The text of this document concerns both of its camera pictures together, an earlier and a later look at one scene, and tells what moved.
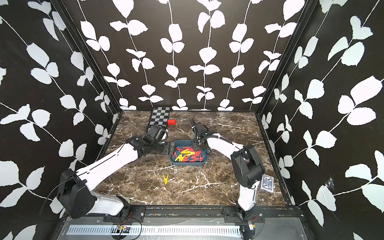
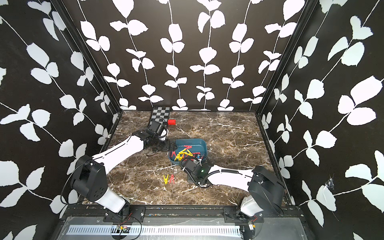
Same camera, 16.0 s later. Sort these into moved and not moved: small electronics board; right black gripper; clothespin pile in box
Moved: right black gripper
Not moved: small electronics board; clothespin pile in box
